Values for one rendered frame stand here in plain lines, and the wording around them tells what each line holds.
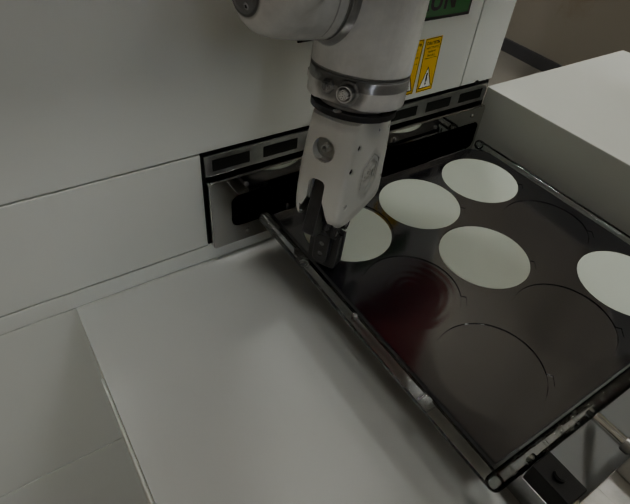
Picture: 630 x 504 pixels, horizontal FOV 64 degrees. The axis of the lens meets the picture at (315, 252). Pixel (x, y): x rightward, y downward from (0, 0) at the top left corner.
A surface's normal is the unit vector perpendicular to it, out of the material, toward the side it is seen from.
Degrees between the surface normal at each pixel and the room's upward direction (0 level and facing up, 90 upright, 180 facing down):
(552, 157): 90
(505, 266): 0
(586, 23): 90
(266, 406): 0
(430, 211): 0
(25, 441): 90
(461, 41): 90
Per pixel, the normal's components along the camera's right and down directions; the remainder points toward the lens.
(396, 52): 0.46, 0.58
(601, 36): -0.86, 0.30
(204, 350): 0.07, -0.73
